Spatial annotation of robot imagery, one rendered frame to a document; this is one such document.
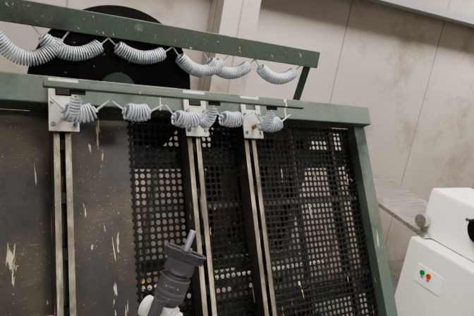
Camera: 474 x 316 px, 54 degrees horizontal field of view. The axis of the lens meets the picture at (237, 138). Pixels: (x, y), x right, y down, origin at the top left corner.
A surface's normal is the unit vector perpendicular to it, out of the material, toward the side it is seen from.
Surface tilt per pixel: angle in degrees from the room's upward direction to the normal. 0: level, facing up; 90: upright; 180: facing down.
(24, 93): 60
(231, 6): 90
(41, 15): 90
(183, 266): 77
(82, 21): 90
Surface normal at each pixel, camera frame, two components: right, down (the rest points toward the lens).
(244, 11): 0.42, 0.27
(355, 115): 0.53, -0.25
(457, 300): -0.87, -0.04
